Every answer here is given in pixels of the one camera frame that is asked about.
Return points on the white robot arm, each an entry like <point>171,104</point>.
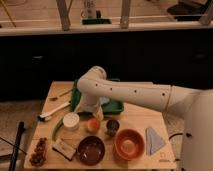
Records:
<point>193,105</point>

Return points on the small dark metal cup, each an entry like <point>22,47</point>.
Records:
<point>112,127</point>

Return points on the red yellow apple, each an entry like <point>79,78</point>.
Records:
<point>93,125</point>

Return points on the green plastic tray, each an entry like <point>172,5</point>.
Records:
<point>109,106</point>

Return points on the green vegetable stalk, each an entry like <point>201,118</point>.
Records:
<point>56,128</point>

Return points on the orange bowl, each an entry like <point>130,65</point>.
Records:
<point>129,144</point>

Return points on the dark purple bowl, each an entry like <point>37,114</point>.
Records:
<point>91,150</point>

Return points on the white bottle on green base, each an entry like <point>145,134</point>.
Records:
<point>90,15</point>

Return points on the grey blue folded cloth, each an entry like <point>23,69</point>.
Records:
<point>154,141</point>

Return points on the black pole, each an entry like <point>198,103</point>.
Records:
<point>16,147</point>

